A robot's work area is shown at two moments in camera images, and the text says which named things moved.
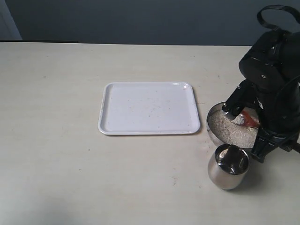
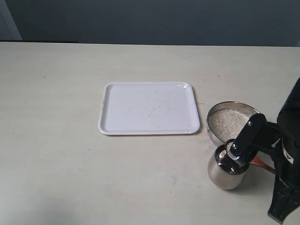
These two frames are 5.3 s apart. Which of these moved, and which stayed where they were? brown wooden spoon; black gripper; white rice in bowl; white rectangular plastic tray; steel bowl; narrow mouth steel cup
Moved: brown wooden spoon; black gripper
Stayed: steel bowl; narrow mouth steel cup; white rectangular plastic tray; white rice in bowl
